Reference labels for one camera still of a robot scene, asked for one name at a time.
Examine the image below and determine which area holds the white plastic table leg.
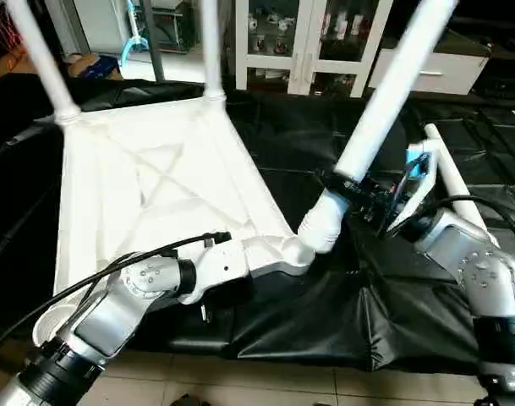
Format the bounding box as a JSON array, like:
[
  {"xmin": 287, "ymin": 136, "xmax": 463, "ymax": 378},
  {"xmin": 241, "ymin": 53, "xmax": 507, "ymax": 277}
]
[
  {"xmin": 199, "ymin": 0, "xmax": 228, "ymax": 103},
  {"xmin": 297, "ymin": 0, "xmax": 460, "ymax": 255},
  {"xmin": 4, "ymin": 0, "xmax": 83, "ymax": 124},
  {"xmin": 422, "ymin": 122, "xmax": 496, "ymax": 230}
]

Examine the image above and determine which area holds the white plastic table top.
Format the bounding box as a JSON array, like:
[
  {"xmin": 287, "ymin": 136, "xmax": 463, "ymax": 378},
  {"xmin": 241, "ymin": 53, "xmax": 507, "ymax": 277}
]
[{"xmin": 30, "ymin": 91, "xmax": 318, "ymax": 348}]

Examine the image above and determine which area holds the black work mat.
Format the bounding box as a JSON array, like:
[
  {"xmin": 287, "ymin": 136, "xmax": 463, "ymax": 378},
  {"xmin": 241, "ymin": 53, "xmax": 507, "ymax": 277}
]
[{"xmin": 0, "ymin": 72, "xmax": 515, "ymax": 377}]

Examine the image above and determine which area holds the white low drawer unit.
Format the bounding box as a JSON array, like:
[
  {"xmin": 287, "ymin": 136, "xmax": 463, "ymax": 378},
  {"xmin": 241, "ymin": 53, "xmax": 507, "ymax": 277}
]
[{"xmin": 366, "ymin": 50, "xmax": 487, "ymax": 96}]

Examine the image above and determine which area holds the white glass-door cabinet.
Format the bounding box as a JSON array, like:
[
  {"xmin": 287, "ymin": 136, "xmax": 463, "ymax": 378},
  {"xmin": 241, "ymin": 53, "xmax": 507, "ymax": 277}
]
[{"xmin": 233, "ymin": 0, "xmax": 394, "ymax": 99}]

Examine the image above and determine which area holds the grey metal pole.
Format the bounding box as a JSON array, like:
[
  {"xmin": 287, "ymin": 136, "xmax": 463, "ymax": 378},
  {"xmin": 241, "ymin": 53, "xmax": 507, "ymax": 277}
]
[{"xmin": 142, "ymin": 0, "xmax": 167, "ymax": 85}]

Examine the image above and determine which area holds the blue cardboard box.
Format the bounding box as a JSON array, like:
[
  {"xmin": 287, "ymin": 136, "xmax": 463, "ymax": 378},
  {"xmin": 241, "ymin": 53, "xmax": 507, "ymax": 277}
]
[{"xmin": 70, "ymin": 54, "xmax": 123, "ymax": 82}]

